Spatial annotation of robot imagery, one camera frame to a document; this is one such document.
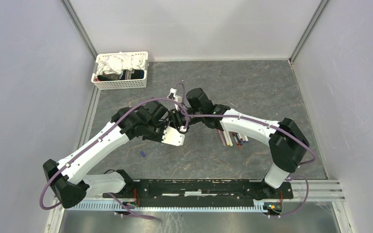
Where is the yellow capped white marker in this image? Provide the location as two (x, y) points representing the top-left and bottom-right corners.
(226, 132), (234, 147)

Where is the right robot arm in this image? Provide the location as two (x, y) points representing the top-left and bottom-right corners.
(168, 88), (310, 198)

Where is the white cloth in basket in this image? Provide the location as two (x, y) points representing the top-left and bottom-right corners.
(94, 51), (148, 75)

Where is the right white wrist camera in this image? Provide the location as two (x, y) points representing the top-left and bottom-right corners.
(168, 88), (183, 103)

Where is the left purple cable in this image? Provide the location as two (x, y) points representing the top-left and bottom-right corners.
(39, 98), (190, 221)

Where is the white plastic basket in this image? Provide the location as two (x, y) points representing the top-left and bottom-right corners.
(91, 51), (149, 90)

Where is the white slotted cable duct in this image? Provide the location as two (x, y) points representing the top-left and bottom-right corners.
(65, 200), (271, 213)

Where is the aluminium frame rail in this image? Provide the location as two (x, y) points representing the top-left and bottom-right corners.
(60, 0), (98, 59)

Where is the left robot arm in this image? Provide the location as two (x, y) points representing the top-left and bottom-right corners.
(41, 98), (189, 209)

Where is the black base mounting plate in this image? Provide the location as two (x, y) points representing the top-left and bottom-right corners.
(113, 179), (294, 208)

